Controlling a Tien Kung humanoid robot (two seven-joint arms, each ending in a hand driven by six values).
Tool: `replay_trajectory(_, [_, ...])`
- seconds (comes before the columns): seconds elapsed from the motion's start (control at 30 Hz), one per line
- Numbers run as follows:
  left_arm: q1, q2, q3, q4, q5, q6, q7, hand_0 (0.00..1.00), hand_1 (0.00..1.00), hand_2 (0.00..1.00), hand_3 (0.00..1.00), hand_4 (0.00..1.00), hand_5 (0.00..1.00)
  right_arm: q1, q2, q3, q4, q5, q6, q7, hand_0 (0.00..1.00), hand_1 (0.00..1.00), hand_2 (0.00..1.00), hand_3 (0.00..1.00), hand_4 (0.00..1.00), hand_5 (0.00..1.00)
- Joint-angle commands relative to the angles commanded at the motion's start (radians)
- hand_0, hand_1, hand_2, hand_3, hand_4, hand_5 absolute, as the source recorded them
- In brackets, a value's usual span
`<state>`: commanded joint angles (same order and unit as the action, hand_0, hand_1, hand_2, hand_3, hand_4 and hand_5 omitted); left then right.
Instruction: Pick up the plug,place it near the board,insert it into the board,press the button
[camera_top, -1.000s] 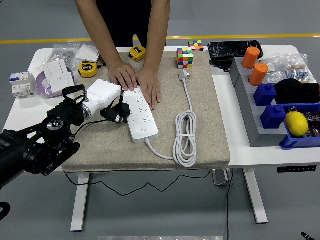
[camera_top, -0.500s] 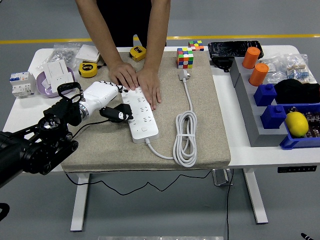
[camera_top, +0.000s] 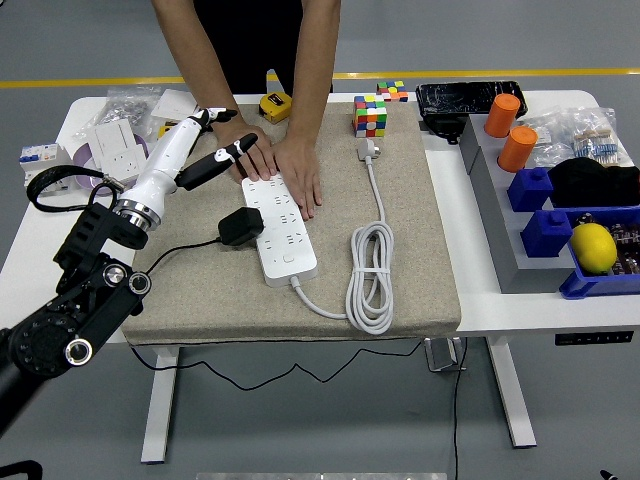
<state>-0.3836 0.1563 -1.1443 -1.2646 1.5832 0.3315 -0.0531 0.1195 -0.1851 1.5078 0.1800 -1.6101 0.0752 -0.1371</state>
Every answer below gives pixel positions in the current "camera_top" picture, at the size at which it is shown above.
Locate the person's left hand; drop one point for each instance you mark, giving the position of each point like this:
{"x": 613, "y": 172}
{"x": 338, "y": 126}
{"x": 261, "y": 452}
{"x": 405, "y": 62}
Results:
{"x": 302, "y": 172}

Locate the black-white robot right hand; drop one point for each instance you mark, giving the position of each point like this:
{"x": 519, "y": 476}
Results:
{"x": 607, "y": 475}

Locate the person's right hand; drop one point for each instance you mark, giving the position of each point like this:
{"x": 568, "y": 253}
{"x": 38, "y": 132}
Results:
{"x": 262, "y": 160}

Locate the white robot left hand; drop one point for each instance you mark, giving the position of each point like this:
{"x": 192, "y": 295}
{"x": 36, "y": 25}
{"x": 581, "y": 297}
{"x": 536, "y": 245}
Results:
{"x": 160, "y": 160}

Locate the black plug adapter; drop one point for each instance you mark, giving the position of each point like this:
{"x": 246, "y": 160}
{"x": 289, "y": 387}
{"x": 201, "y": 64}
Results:
{"x": 240, "y": 225}

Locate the white power strip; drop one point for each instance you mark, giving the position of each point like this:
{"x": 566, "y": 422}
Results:
{"x": 285, "y": 245}

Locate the person's left forearm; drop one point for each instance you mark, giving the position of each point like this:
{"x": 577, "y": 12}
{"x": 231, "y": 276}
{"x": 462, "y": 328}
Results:
{"x": 312, "y": 65}

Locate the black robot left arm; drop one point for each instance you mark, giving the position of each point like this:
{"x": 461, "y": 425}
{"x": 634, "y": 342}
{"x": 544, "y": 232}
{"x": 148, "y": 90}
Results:
{"x": 95, "y": 280}

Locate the person's right forearm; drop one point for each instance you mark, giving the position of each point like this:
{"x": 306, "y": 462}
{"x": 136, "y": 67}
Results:
{"x": 195, "y": 55}

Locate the dark circuit board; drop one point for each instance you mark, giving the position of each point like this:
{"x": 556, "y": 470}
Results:
{"x": 627, "y": 240}

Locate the round yellow-black tape measure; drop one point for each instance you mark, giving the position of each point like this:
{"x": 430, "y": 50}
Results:
{"x": 164, "y": 131}

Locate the square yellow tape measure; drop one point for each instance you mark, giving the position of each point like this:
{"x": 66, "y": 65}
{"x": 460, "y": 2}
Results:
{"x": 274, "y": 106}

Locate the clear bag of metal parts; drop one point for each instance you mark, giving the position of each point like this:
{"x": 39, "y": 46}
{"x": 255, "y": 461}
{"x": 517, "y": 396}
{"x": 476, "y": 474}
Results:
{"x": 120, "y": 110}

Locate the large colourful puzzle cube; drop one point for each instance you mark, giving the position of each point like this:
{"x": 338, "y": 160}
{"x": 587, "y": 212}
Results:
{"x": 370, "y": 117}

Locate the white circuit breaker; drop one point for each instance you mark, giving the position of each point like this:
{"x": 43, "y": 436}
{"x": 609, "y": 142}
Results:
{"x": 42, "y": 157}

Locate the white table leg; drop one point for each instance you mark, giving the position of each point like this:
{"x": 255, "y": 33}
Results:
{"x": 160, "y": 410}
{"x": 515, "y": 400}

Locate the person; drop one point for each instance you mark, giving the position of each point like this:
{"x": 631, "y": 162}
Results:
{"x": 250, "y": 40}

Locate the small colourful puzzle cube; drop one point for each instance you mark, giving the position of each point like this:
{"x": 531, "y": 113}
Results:
{"x": 392, "y": 91}

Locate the black table control panel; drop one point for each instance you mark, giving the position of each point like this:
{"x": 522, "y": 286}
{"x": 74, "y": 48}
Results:
{"x": 592, "y": 338}

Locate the grey-brown mat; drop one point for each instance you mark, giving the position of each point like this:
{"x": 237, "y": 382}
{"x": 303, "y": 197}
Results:
{"x": 225, "y": 300}

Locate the black box device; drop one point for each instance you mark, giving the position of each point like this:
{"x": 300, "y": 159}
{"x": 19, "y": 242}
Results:
{"x": 442, "y": 129}

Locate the black plastic tray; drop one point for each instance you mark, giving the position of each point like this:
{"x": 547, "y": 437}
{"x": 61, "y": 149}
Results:
{"x": 455, "y": 97}

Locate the blue plastic bin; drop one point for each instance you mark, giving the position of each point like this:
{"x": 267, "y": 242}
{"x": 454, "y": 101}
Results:
{"x": 600, "y": 286}

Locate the silver box under table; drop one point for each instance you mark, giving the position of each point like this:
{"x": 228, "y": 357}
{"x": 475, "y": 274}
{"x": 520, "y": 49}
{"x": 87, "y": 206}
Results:
{"x": 442, "y": 356}

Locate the orange cylinder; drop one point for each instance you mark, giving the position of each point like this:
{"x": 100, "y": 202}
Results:
{"x": 516, "y": 149}
{"x": 501, "y": 116}

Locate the grey stepped block stand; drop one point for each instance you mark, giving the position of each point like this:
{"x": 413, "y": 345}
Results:
{"x": 505, "y": 240}

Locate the yellow lemon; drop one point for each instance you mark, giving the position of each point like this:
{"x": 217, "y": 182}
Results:
{"x": 592, "y": 249}

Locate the blue block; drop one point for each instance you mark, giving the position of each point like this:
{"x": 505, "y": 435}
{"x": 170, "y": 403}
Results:
{"x": 529, "y": 190}
{"x": 546, "y": 235}

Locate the clear bag of white parts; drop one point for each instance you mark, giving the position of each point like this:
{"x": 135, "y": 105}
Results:
{"x": 547, "y": 132}

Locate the black cloth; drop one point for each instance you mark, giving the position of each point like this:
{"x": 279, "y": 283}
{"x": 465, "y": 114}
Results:
{"x": 590, "y": 182}

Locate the clear bag of resistors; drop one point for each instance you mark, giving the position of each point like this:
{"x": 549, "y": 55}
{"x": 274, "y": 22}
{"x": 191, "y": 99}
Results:
{"x": 597, "y": 140}

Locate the white wall socket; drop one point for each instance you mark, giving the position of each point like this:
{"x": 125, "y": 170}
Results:
{"x": 122, "y": 162}

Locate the white switch panel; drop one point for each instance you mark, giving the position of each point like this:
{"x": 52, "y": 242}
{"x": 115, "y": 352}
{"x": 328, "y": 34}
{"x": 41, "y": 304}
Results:
{"x": 114, "y": 137}

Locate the white flat switch plate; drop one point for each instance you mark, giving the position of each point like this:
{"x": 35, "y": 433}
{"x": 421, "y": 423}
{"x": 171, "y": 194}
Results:
{"x": 172, "y": 104}

